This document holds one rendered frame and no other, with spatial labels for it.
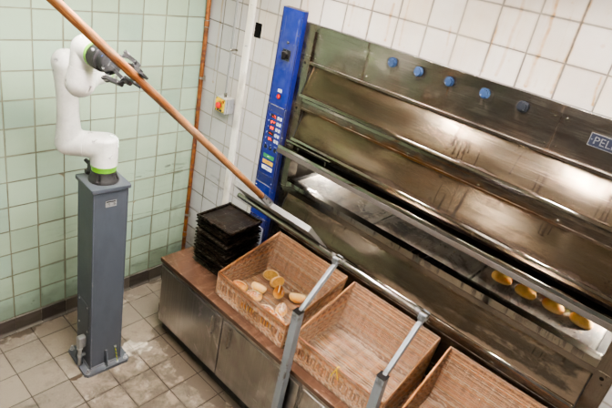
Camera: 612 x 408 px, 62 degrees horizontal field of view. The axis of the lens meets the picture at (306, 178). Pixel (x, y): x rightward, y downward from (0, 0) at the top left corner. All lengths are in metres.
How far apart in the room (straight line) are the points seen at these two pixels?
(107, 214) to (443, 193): 1.68
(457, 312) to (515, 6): 1.40
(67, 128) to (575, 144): 2.22
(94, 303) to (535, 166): 2.33
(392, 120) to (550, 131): 0.72
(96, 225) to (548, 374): 2.24
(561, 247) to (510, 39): 0.87
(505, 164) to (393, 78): 0.67
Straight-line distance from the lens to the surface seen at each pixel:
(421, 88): 2.46
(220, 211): 3.18
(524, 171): 2.29
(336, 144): 2.75
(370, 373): 2.76
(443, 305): 2.65
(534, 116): 2.26
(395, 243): 2.67
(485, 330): 2.61
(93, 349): 3.30
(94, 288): 3.02
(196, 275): 3.15
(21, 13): 2.91
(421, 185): 2.51
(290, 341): 2.50
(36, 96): 3.04
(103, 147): 2.65
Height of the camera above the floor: 2.45
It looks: 24 degrees down
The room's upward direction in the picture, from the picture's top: 12 degrees clockwise
